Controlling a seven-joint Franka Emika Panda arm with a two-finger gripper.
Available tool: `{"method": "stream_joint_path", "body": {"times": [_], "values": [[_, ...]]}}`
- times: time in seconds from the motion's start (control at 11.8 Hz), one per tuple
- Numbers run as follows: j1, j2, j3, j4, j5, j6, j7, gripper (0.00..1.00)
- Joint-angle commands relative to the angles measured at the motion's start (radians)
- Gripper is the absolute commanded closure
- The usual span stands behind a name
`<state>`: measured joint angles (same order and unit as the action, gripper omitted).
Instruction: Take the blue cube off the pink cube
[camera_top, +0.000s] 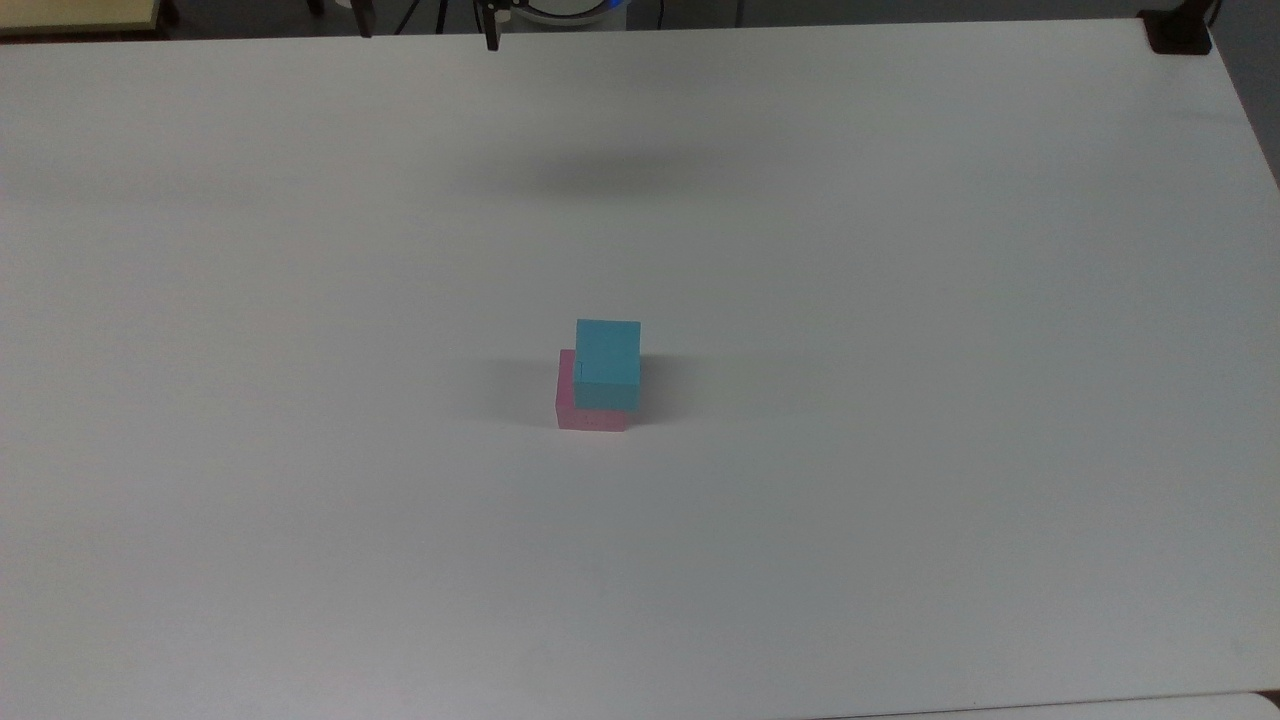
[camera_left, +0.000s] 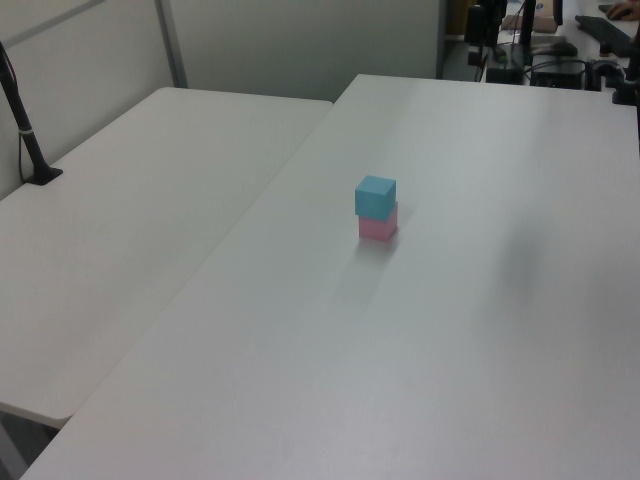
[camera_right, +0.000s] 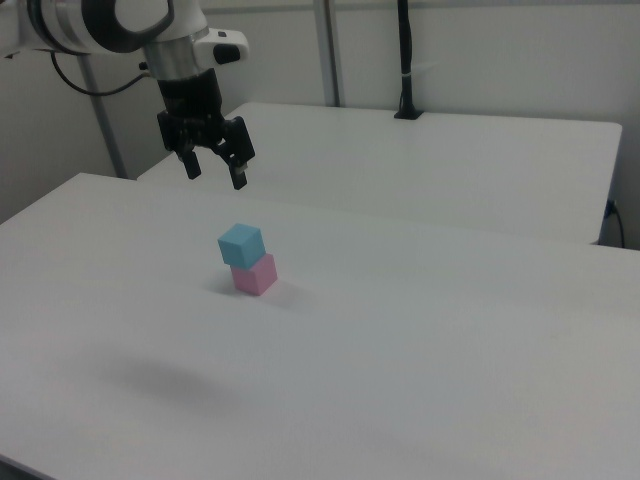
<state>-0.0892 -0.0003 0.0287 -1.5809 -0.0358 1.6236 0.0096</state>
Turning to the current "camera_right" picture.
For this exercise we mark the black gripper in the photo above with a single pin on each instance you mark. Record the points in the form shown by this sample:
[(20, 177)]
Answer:
[(190, 105)]

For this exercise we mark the blue cube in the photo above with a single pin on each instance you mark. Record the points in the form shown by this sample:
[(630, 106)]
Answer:
[(240, 245)]

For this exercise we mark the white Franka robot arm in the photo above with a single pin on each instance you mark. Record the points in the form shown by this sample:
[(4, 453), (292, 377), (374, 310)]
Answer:
[(65, 25)]

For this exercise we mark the pink cube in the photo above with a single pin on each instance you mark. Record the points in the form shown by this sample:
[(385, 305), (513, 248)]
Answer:
[(256, 278)]

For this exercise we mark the black pole with clamp base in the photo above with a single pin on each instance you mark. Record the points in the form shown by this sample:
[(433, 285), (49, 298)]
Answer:
[(406, 50)]

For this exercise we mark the grey metal frame post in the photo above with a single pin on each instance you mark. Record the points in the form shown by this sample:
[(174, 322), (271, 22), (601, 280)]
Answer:
[(330, 50)]

